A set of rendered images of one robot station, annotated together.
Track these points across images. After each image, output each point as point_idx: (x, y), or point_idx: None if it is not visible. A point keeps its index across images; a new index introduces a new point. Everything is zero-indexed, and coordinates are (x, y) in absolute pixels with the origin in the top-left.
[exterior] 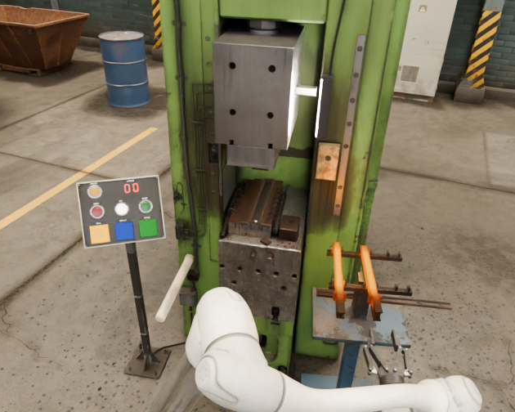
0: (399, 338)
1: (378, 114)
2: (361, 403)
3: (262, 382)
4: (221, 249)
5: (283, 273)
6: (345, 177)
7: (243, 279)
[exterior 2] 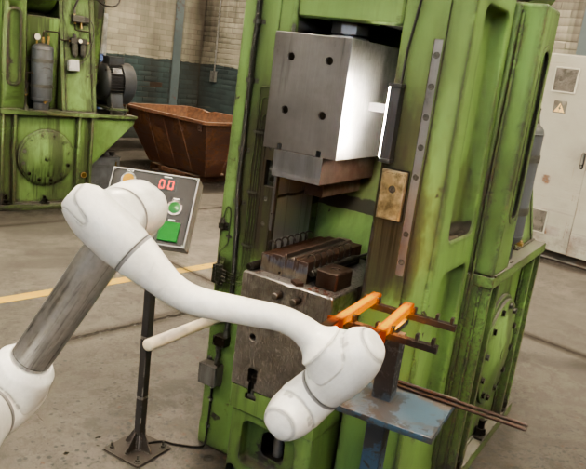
0: (419, 429)
1: (455, 139)
2: (227, 302)
3: (119, 218)
4: (245, 284)
5: None
6: (412, 221)
7: (263, 333)
